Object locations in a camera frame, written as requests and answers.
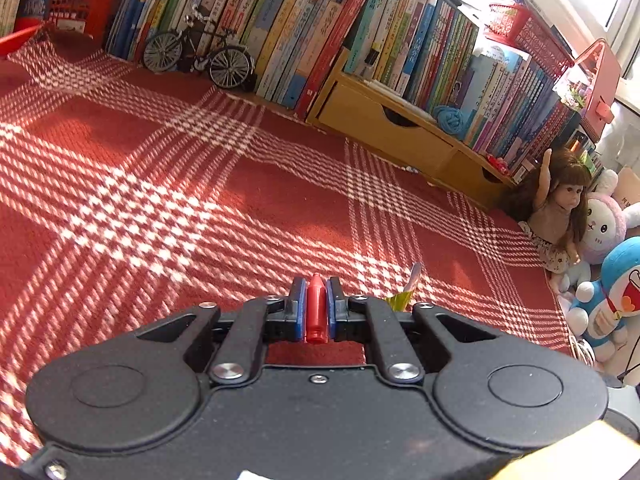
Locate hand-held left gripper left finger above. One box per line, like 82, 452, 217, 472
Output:
132, 276, 307, 386

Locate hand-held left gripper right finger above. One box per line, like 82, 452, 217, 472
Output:
326, 276, 507, 386

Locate red crayon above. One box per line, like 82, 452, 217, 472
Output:
305, 272, 330, 344

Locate green silver wrapper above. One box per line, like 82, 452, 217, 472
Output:
385, 262, 423, 311

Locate row of blue spine books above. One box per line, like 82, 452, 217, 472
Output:
462, 45, 583, 176

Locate row of teal spine books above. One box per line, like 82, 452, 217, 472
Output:
345, 0, 483, 111

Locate row of tall thin books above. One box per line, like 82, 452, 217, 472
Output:
105, 0, 373, 121

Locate wide wooden drawer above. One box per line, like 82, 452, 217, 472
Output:
317, 82, 456, 178

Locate narrow wooden drawer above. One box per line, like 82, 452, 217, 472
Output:
435, 147, 513, 211

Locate red plaid blanket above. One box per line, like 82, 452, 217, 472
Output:
0, 27, 576, 466

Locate blue yarn ball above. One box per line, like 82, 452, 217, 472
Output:
432, 105, 463, 136

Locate wooden drawer organizer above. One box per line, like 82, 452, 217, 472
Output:
306, 50, 516, 213

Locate long-haired doll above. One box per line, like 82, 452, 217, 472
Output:
520, 147, 593, 273

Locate black model bicycle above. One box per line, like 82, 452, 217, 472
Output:
142, 6, 251, 91

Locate blue white cat plush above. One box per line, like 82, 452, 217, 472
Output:
567, 236, 640, 366

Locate pink rabbit plush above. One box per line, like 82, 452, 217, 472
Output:
550, 170, 628, 293

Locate brown cardboard box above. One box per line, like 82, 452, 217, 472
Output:
615, 167, 640, 226

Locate red lattice basket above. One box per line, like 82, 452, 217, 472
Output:
482, 2, 576, 68

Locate red plastic crate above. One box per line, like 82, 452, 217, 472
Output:
15, 0, 133, 36

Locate red plastic bin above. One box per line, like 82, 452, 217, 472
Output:
0, 25, 46, 56

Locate white cable coil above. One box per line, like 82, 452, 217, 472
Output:
570, 335, 596, 366

